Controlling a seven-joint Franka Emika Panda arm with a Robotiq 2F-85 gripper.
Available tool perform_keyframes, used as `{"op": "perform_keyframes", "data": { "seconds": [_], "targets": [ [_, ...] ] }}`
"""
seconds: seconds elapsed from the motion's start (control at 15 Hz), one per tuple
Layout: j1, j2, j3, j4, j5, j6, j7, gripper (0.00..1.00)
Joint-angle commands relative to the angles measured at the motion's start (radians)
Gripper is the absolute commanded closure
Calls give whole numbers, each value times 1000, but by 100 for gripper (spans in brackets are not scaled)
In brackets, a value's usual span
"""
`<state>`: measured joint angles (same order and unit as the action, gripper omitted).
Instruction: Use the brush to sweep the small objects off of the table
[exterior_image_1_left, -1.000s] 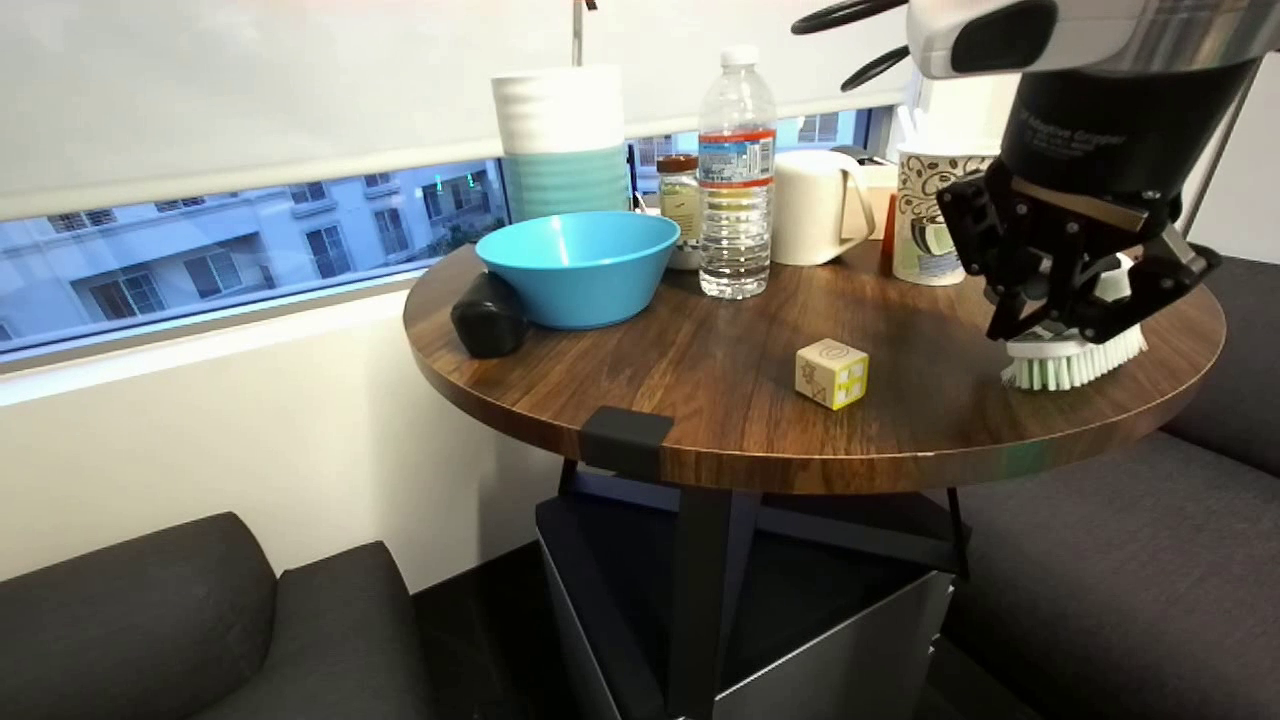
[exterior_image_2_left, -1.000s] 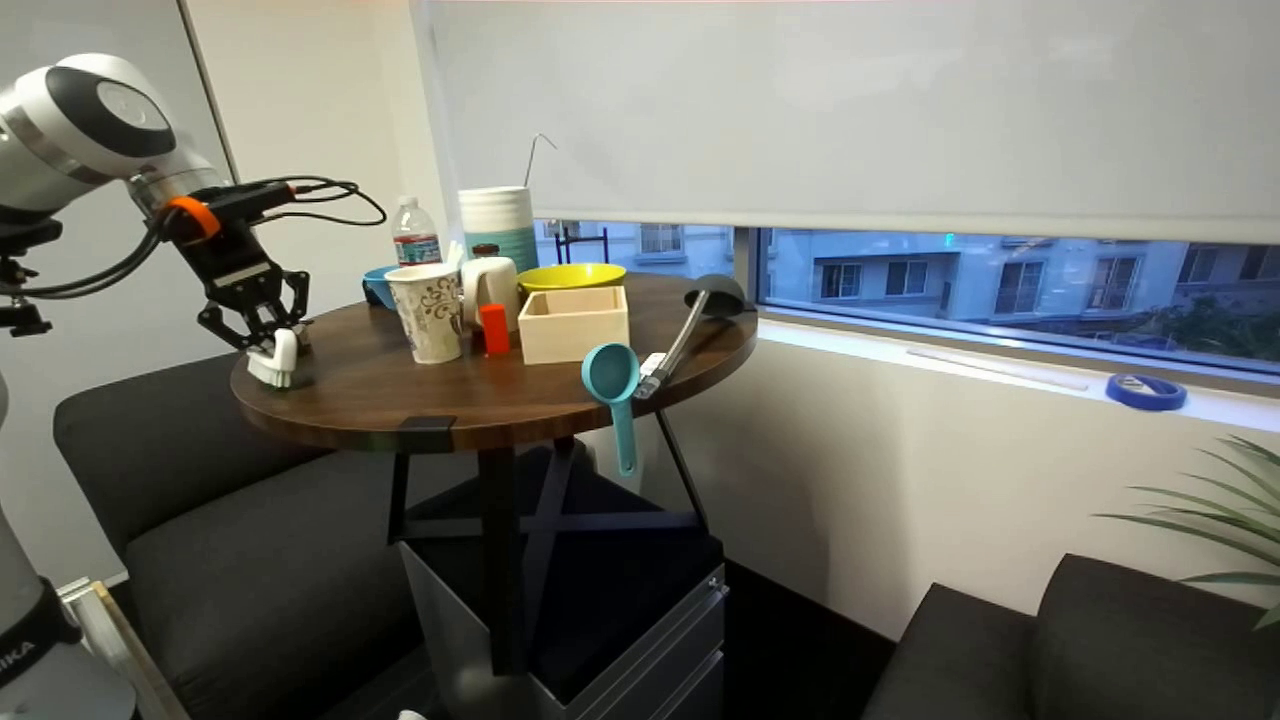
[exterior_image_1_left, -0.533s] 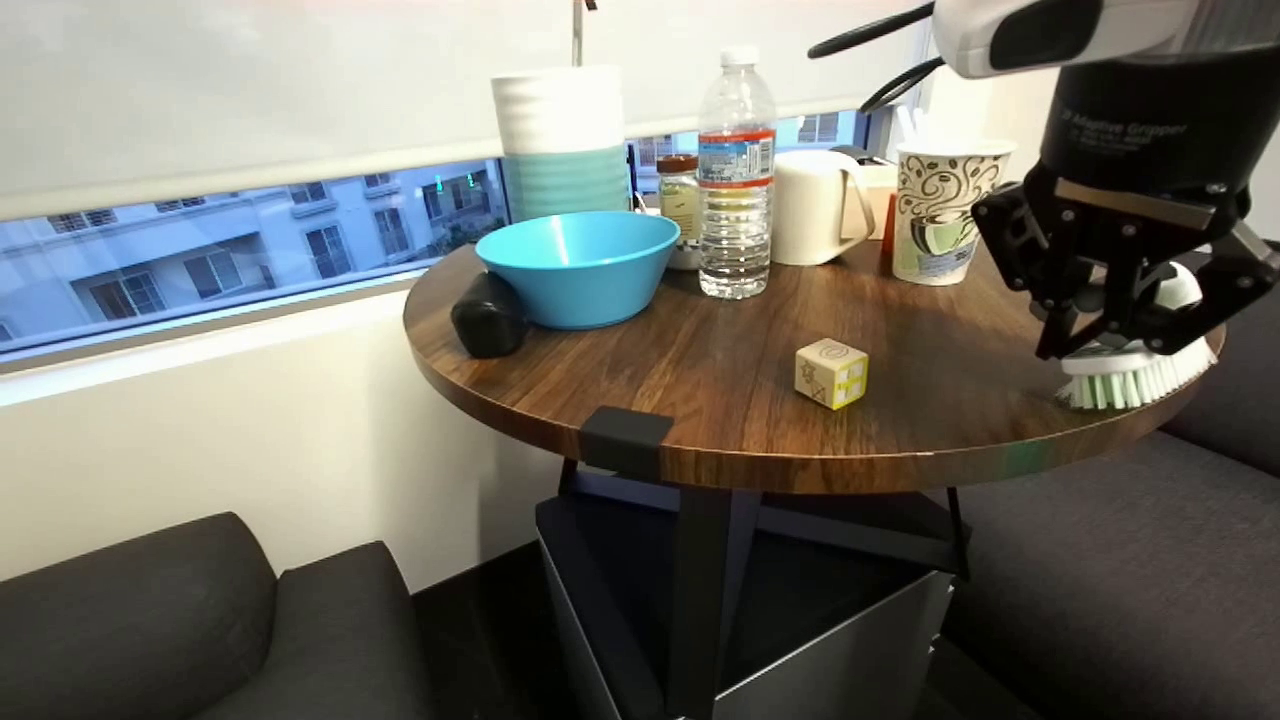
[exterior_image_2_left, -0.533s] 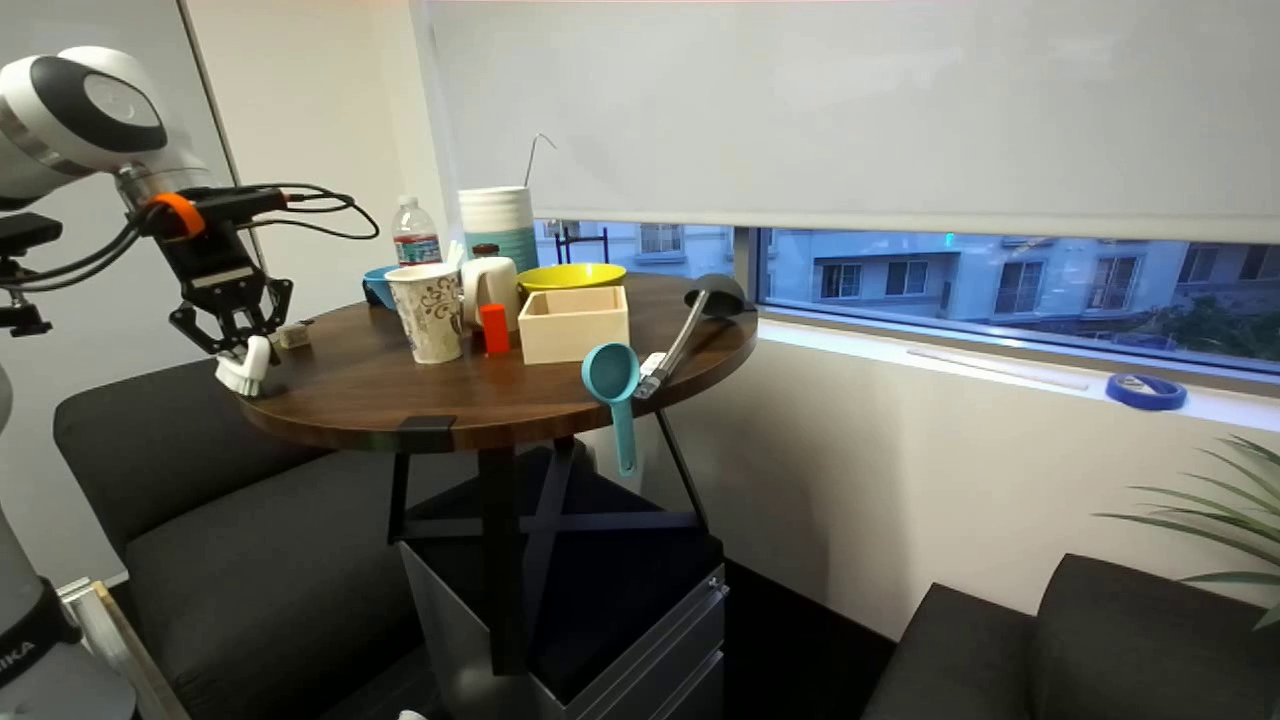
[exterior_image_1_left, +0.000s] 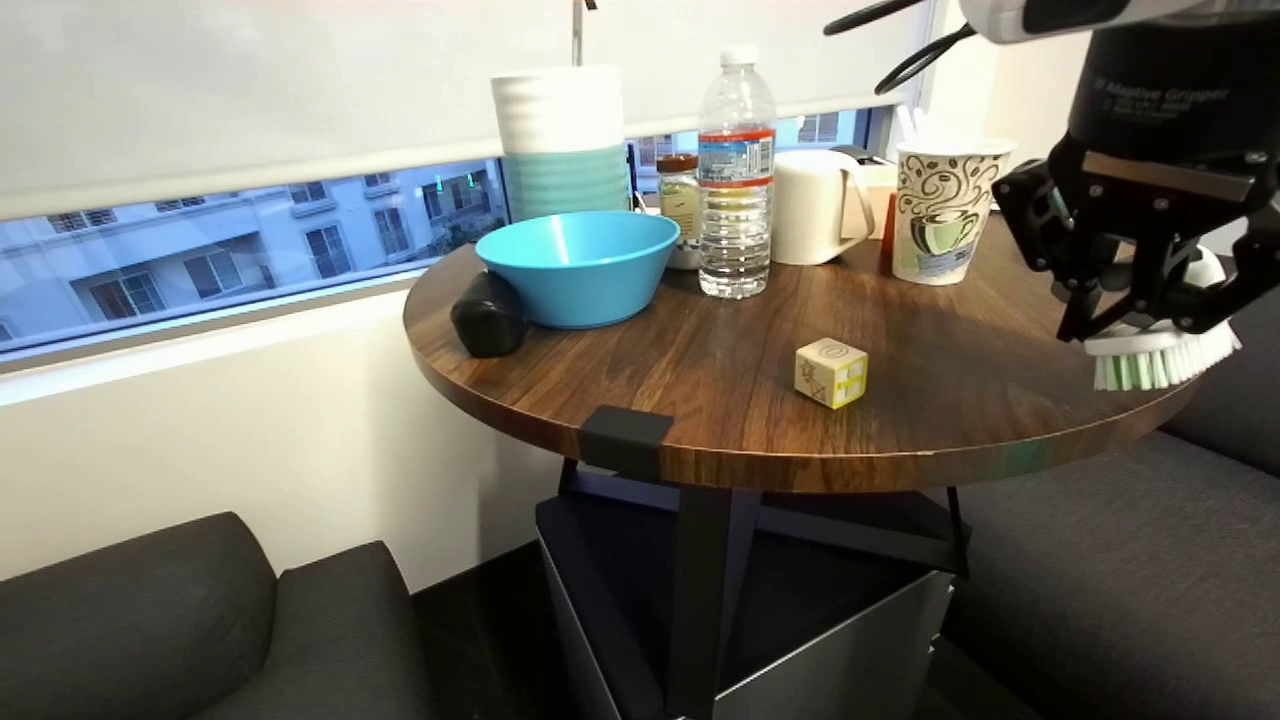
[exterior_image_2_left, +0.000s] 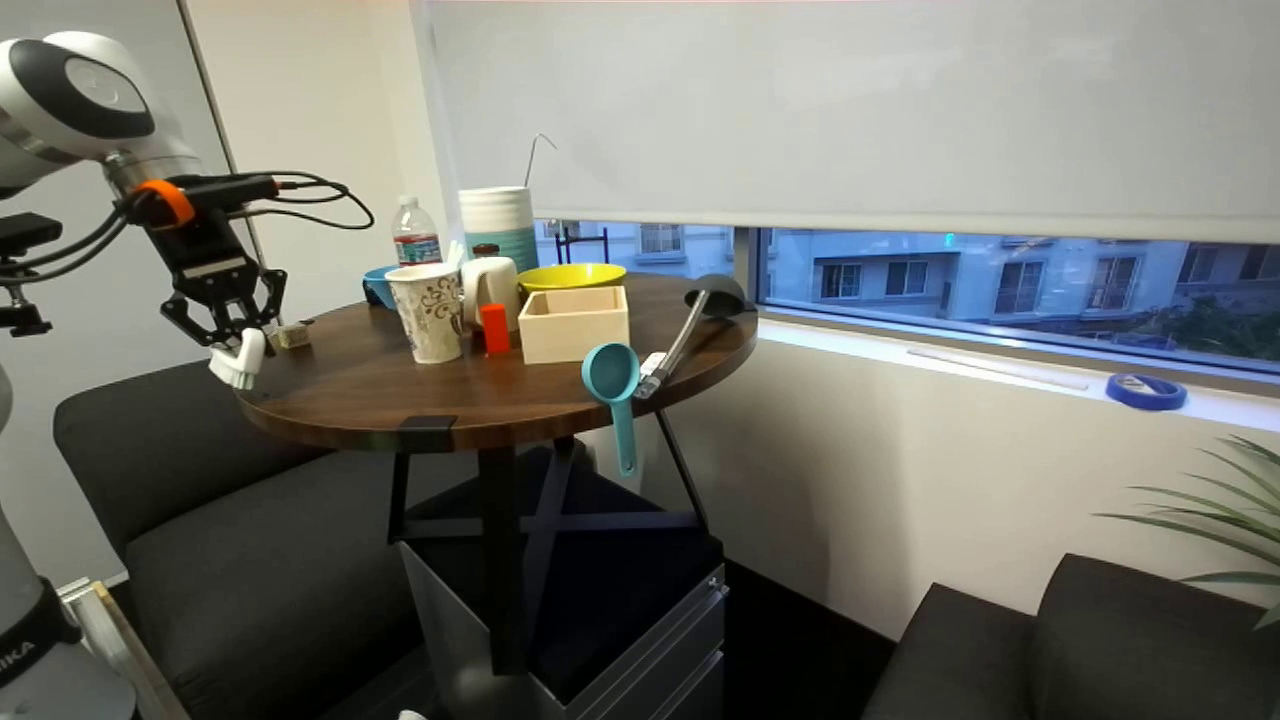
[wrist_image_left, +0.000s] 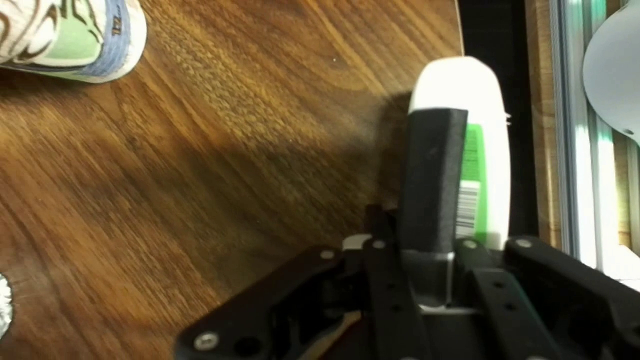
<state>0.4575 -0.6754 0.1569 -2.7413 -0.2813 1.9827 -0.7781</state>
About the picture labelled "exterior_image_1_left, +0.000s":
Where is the white roller blind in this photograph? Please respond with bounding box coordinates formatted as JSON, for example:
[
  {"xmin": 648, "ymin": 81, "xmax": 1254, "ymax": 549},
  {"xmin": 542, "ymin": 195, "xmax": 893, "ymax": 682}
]
[{"xmin": 0, "ymin": 0, "xmax": 944, "ymax": 226}]

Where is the white scrub brush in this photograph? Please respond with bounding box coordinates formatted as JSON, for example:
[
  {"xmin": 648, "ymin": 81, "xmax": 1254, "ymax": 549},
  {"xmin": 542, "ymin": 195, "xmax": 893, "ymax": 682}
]
[{"xmin": 1081, "ymin": 245, "xmax": 1246, "ymax": 398}]

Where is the clear plastic water bottle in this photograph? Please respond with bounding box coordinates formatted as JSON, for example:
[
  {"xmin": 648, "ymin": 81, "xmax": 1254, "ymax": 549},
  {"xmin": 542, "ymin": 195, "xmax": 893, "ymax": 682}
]
[{"xmin": 692, "ymin": 47, "xmax": 781, "ymax": 304}]

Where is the white and teal cup stack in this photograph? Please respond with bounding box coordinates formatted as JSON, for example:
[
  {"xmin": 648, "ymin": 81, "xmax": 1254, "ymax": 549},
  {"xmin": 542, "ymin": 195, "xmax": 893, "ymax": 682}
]
[{"xmin": 487, "ymin": 63, "xmax": 635, "ymax": 226}]

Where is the patterned paper cup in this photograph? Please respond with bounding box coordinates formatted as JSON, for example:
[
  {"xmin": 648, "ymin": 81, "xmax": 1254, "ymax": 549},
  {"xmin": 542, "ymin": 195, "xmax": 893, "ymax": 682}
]
[{"xmin": 893, "ymin": 142, "xmax": 1014, "ymax": 289}]

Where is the light wooden box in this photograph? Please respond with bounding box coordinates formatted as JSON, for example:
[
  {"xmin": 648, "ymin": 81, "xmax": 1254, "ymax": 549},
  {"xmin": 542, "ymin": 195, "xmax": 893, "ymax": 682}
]
[{"xmin": 856, "ymin": 160, "xmax": 899, "ymax": 247}]

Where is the small glass jar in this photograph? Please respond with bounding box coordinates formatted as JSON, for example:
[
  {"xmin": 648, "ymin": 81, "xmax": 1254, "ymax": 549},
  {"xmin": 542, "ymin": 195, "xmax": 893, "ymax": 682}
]
[{"xmin": 654, "ymin": 154, "xmax": 708, "ymax": 277}]

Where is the glass window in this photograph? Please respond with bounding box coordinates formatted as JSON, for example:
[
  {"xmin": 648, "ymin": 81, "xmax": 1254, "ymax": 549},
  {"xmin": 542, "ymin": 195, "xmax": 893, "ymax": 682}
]
[{"xmin": 0, "ymin": 106, "xmax": 897, "ymax": 364}]

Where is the black tape patch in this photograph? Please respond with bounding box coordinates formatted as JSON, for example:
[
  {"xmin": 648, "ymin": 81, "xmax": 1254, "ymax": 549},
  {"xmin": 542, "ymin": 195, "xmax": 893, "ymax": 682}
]
[{"xmin": 577, "ymin": 406, "xmax": 675, "ymax": 473}]

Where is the small yellow white cube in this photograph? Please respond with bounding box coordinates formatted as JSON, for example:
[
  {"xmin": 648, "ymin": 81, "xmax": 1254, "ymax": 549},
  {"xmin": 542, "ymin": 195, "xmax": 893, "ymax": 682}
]
[{"xmin": 792, "ymin": 333, "xmax": 871, "ymax": 413}]

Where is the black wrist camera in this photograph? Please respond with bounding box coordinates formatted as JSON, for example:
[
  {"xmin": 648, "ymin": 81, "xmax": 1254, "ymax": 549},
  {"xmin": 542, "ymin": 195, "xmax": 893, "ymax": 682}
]
[{"xmin": 1078, "ymin": 142, "xmax": 1269, "ymax": 209}]

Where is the thin blind pull wand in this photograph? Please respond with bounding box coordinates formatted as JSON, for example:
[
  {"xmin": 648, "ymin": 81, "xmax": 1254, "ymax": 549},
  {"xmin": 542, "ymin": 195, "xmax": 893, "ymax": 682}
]
[{"xmin": 567, "ymin": 0, "xmax": 601, "ymax": 74}]

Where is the round dark wooden table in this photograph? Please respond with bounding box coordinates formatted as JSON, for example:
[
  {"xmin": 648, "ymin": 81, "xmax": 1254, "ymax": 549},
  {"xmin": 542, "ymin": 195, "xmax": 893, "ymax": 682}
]
[{"xmin": 401, "ymin": 212, "xmax": 1211, "ymax": 720}]

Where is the small black rounded block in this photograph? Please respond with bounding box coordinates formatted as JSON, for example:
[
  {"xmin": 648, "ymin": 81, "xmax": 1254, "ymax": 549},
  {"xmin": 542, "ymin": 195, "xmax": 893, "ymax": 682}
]
[{"xmin": 449, "ymin": 274, "xmax": 529, "ymax": 362}]

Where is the dark grey couch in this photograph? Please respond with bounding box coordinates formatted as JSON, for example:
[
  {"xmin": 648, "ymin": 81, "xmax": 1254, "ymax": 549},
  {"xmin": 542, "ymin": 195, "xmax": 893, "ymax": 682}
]
[
  {"xmin": 0, "ymin": 508, "xmax": 445, "ymax": 720},
  {"xmin": 931, "ymin": 285, "xmax": 1280, "ymax": 720}
]

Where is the blue plastic bowl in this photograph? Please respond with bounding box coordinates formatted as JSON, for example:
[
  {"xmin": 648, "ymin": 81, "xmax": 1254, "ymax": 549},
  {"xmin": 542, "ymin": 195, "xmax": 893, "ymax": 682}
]
[{"xmin": 471, "ymin": 209, "xmax": 684, "ymax": 333}]

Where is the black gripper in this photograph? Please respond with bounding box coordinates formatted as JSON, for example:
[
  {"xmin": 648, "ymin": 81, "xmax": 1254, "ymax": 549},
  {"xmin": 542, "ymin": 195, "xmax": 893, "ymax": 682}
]
[{"xmin": 991, "ymin": 155, "xmax": 1280, "ymax": 346}]

